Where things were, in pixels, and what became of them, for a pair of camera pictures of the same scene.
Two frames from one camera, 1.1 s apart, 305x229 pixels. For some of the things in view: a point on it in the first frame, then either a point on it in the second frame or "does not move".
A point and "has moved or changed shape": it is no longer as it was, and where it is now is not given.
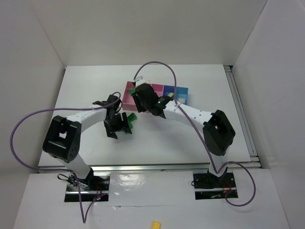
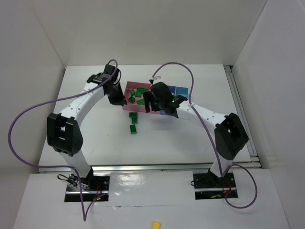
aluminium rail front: x=165 y=168 does not move
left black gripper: x=119 y=124 to x=115 y=94
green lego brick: x=128 y=131 to x=133 y=129
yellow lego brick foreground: x=156 y=225 does not move
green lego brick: x=132 y=117 has moved or changed shape
